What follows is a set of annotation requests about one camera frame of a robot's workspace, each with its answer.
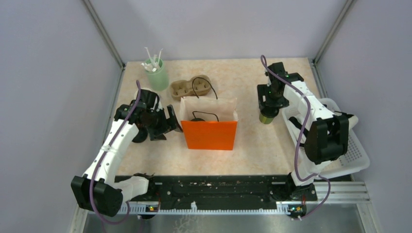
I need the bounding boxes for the brown cardboard cup carrier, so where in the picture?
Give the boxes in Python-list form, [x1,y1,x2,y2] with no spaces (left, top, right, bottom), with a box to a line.
[170,75,212,100]

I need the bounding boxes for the stack of black lids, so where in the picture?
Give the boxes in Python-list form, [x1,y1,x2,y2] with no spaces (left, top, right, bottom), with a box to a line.
[132,131,148,143]

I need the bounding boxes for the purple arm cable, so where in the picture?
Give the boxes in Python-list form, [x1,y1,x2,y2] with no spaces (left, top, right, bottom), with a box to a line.
[89,80,142,233]
[260,55,331,221]

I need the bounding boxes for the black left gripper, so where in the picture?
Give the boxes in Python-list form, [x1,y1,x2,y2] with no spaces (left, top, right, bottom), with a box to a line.
[143,104,183,140]

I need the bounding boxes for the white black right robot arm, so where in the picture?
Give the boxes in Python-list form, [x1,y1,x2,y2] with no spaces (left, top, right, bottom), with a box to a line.
[257,61,350,200]

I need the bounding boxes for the aluminium frame rail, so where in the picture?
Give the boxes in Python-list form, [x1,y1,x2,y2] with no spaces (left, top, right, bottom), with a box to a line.
[312,0,357,67]
[81,0,125,70]

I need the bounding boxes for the white plastic basket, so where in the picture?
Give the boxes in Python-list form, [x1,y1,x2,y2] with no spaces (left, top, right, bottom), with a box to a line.
[281,106,370,179]

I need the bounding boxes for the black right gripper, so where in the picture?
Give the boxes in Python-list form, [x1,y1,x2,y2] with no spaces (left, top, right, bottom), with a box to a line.
[257,83,289,111]

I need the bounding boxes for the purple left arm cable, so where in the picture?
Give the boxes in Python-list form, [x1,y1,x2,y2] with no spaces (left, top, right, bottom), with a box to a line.
[89,80,142,233]

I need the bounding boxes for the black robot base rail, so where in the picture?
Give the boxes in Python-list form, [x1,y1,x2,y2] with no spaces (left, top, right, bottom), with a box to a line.
[131,175,318,211]

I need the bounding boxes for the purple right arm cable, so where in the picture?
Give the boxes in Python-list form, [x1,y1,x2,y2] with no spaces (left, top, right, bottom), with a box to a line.
[260,55,331,221]

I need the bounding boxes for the green paper coffee cup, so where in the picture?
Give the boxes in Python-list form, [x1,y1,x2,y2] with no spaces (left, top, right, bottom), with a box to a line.
[259,113,275,124]

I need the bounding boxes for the right aluminium frame rail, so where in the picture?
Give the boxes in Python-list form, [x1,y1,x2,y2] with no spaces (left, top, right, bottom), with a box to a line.
[312,0,357,67]

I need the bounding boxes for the orange paper bag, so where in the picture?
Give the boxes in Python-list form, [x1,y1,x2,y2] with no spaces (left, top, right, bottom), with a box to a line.
[179,84,239,150]

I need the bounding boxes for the stack of green paper cups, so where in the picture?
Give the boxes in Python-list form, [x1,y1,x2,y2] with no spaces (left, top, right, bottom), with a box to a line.
[135,88,152,97]

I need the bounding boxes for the black white cloth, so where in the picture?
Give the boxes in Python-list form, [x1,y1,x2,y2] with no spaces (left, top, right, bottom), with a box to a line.
[288,111,359,134]

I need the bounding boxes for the green straw holder cup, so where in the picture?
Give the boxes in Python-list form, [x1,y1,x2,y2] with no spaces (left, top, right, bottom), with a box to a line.
[143,58,169,91]

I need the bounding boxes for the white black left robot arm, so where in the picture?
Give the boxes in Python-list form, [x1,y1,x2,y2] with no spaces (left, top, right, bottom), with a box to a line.
[70,89,183,217]

